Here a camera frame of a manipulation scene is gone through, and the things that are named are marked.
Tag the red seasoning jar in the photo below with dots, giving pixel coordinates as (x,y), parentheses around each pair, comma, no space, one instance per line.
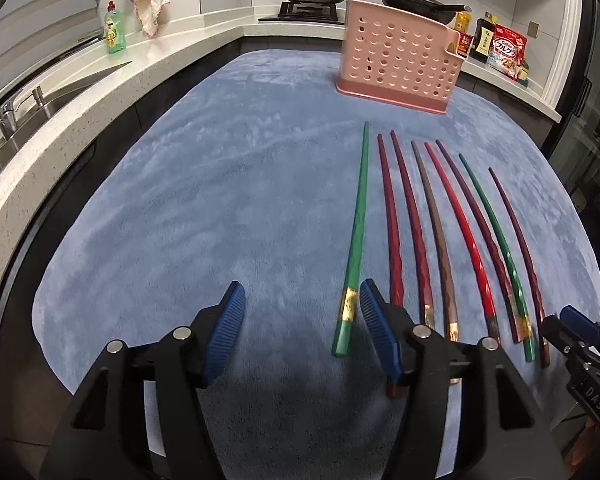
(464,44)

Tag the red white cereal bag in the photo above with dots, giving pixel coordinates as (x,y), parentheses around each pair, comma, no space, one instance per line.
(507,52)

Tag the green chopstick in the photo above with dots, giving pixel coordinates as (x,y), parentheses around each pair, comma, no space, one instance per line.
(356,235)
(495,230)

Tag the black gas stove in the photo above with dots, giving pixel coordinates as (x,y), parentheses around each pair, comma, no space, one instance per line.
(305,12)

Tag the pink perforated utensil basket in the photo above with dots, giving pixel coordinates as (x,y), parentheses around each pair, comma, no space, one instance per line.
(395,60)

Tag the dark red chopstick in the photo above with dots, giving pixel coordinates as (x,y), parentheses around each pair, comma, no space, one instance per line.
(387,220)
(412,230)

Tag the brown chopstick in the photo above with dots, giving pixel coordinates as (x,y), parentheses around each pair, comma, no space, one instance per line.
(437,240)

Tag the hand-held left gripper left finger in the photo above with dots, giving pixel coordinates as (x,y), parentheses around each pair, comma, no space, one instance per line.
(227,320)

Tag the yellow seasoning bottle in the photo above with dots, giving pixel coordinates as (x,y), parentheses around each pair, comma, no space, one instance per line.
(462,21)

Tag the brass wall switch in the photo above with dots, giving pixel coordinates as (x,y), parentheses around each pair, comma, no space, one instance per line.
(533,28)

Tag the blue plush mat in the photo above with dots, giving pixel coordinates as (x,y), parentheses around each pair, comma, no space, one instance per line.
(230,185)

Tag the black frying pan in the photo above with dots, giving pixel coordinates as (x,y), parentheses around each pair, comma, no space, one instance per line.
(420,7)

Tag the dark soy sauce bottle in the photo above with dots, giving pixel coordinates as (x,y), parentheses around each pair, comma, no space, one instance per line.
(482,40)

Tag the green dish soap bottle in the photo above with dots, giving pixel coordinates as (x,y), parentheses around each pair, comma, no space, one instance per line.
(114,32)

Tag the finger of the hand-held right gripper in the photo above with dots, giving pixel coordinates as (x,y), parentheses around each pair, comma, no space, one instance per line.
(555,332)
(580,321)

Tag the yellow green sponge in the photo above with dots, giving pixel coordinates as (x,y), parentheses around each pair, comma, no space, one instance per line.
(524,74)

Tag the purple chopstick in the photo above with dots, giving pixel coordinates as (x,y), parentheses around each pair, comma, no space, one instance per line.
(472,210)
(522,250)

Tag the black framed glass door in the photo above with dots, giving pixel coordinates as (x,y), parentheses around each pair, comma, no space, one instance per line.
(590,110)

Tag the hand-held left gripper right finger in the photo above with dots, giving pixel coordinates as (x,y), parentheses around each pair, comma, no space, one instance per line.
(380,330)

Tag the stainless steel sink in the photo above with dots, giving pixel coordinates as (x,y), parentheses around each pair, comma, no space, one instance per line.
(55,105)

